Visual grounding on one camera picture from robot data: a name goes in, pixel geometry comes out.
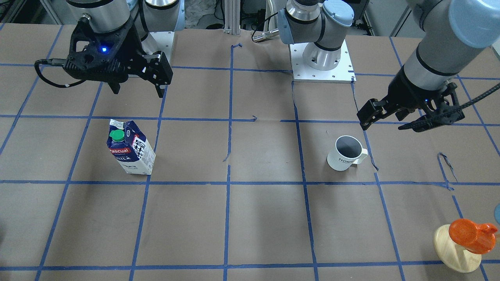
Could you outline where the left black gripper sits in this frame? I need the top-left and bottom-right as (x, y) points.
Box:
(357, 69), (465, 133)

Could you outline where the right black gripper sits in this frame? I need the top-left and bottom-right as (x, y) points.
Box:
(63, 16), (173, 98)

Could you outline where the white mug with grey inside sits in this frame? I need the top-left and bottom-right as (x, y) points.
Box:
(327, 135), (368, 171)

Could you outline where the blue white milk carton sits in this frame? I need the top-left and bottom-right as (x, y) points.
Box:
(107, 119), (156, 175)

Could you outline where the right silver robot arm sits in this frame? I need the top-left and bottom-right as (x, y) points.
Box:
(63, 0), (185, 98)

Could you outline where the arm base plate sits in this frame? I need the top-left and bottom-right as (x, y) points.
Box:
(289, 41), (357, 83)
(140, 31), (175, 64)

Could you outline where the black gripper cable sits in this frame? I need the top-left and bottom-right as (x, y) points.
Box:
(34, 58), (89, 89)

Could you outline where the aluminium frame post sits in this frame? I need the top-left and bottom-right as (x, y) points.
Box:
(220, 0), (241, 37)

